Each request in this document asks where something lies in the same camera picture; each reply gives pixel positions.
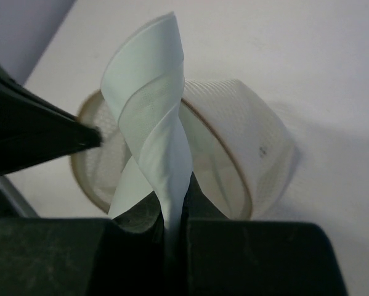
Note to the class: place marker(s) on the pale mint bra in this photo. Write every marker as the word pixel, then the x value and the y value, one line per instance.
pixel 143 85

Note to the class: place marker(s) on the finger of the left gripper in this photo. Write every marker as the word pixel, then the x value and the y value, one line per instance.
pixel 33 131

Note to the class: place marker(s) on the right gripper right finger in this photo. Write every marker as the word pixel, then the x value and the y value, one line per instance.
pixel 219 256

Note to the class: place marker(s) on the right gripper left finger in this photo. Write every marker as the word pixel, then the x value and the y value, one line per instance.
pixel 90 256

